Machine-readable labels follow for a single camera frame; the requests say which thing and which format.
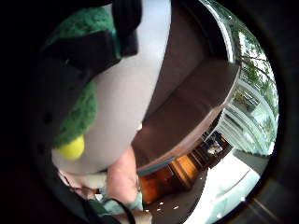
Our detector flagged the black strap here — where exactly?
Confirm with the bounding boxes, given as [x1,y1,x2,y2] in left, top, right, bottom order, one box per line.
[102,198,138,224]

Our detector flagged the orange wooden cabinet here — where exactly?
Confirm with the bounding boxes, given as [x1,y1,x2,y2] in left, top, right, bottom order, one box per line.
[138,153,204,205]

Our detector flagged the dark wooden furniture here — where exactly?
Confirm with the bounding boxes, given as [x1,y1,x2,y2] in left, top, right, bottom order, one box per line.
[192,130,234,170]

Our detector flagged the green plush toy yellow beak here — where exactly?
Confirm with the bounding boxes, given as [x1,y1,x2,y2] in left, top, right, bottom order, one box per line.
[41,7,123,161]

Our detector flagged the brown sofa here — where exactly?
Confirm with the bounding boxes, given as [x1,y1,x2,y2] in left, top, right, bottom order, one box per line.
[130,0,243,175]

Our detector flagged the glass window wall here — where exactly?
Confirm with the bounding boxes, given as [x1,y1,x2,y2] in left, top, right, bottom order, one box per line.
[199,0,280,157]

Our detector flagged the the person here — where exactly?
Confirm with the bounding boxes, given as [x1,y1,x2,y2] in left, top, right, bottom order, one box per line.
[57,146,154,224]

